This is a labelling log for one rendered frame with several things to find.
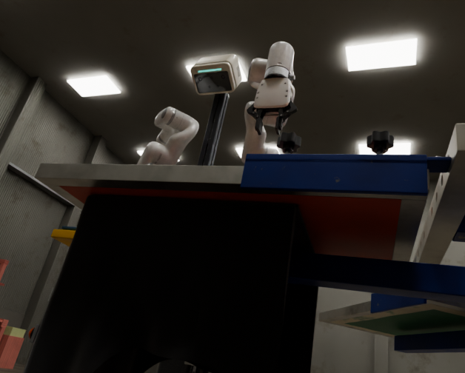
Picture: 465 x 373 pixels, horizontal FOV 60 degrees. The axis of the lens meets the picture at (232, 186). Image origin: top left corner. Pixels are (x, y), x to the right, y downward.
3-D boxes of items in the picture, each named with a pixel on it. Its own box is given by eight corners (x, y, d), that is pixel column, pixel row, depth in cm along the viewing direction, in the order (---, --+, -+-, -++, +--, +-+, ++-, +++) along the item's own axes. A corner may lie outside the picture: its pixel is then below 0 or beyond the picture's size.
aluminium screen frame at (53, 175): (33, 177, 88) (40, 162, 90) (153, 259, 137) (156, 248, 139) (429, 189, 62) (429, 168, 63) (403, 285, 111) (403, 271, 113)
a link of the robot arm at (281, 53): (263, 70, 132) (292, 76, 132) (258, 95, 127) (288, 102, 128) (272, 35, 118) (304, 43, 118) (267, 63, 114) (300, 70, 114)
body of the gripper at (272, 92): (296, 87, 118) (292, 118, 113) (263, 89, 121) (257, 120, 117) (292, 69, 111) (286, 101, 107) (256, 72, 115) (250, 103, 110)
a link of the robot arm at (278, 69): (297, 82, 119) (296, 89, 117) (268, 84, 122) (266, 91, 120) (292, 64, 112) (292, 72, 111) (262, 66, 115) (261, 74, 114)
